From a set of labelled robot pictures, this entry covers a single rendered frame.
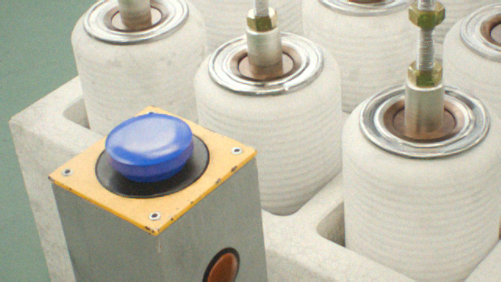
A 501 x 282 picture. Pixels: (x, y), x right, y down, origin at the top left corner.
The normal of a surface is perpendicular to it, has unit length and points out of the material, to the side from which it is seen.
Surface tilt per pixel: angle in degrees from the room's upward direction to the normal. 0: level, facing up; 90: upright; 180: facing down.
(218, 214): 90
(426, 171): 43
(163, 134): 0
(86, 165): 0
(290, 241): 0
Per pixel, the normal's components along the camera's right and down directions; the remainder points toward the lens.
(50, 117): -0.07, -0.81
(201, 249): 0.78, 0.32
